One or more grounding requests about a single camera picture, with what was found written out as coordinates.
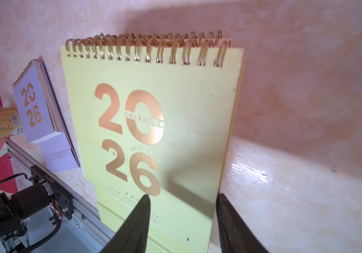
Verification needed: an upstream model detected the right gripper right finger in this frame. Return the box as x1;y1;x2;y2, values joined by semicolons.
216;194;268;253

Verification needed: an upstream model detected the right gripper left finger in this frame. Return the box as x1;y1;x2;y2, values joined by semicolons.
101;194;151;253

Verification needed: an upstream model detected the green 2026 calendar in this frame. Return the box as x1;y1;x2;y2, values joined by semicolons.
61;35;244;253

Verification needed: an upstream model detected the purple 2026 calendar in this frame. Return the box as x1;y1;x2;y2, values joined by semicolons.
12;59;80;172

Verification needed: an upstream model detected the pink 2026 calendar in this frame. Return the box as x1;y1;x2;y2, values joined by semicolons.
95;30;232;47

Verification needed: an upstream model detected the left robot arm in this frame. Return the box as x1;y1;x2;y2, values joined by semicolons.
0;173;58;239

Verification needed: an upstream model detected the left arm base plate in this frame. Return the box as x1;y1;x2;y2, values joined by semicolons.
30;166;74;220

